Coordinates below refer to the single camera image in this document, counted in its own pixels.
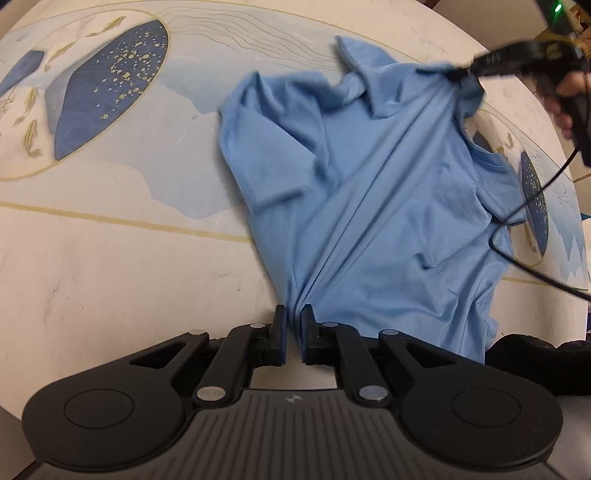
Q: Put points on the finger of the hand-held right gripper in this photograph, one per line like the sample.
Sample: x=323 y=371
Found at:
x=480 y=64

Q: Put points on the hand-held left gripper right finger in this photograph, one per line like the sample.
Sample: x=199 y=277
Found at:
x=306 y=339

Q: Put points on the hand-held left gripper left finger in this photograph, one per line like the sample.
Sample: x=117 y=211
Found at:
x=280 y=339

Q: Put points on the light blue t-shirt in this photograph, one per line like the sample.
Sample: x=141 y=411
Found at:
x=369 y=194

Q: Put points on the person's right hand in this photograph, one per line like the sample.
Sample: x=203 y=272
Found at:
x=577 y=83

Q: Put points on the dark cloth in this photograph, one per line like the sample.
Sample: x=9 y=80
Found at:
x=540 y=362

